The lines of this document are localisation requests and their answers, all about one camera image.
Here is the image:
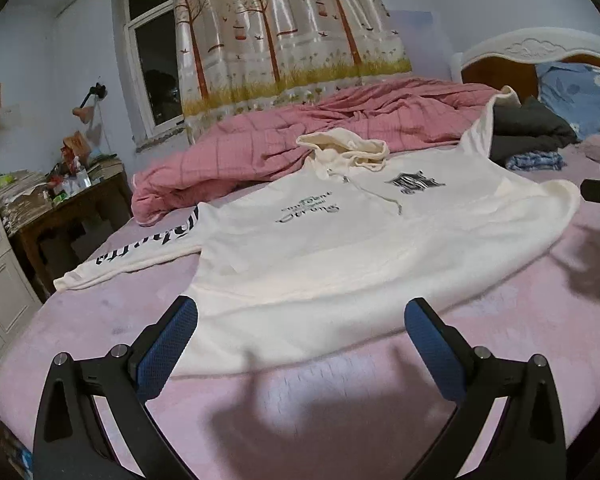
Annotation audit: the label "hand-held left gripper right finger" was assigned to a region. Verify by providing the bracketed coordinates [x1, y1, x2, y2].
[404, 297, 568, 480]

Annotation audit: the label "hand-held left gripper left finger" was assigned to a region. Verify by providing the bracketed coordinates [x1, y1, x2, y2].
[32, 296, 199, 480]

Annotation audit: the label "cream printed hoodie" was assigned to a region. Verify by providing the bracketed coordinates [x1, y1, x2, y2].
[54, 85, 581, 378]

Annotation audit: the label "dark grey clothes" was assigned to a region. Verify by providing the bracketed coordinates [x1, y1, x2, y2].
[490, 97, 581, 166]

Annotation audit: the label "blue patterned cloth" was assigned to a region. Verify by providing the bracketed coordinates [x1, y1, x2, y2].
[505, 150, 567, 173]

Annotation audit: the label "blue patterned pillow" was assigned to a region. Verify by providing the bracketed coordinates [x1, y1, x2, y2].
[535, 60, 600, 141]

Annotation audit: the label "white carved headboard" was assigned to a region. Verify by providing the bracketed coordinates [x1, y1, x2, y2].
[450, 27, 600, 106]

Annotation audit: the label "dark wooden table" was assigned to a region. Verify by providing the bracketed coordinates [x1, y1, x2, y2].
[7, 157, 133, 301]

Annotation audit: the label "white panelled cabinet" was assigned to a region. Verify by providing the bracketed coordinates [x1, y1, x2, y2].
[0, 115, 43, 386]

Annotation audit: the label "colourful packets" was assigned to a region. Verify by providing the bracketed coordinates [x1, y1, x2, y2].
[0, 395, 31, 476]

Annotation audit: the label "stack of books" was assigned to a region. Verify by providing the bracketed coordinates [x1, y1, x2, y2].
[87, 155, 126, 181]

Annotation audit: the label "stack of papers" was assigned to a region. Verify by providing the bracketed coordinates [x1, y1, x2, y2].
[0, 170, 56, 231]

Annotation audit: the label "pink checked quilt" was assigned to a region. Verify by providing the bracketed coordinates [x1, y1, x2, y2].
[130, 77, 511, 223]

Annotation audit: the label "orange snack bag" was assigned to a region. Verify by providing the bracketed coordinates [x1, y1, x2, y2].
[62, 130, 93, 161]

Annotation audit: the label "pink shade desk lamp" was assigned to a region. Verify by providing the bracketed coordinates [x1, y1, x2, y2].
[71, 81, 108, 126]

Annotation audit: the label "white framed window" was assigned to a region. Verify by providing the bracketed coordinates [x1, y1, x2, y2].
[110, 0, 186, 138]

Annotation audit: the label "tree print curtain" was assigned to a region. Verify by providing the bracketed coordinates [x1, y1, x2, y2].
[170, 0, 413, 133]

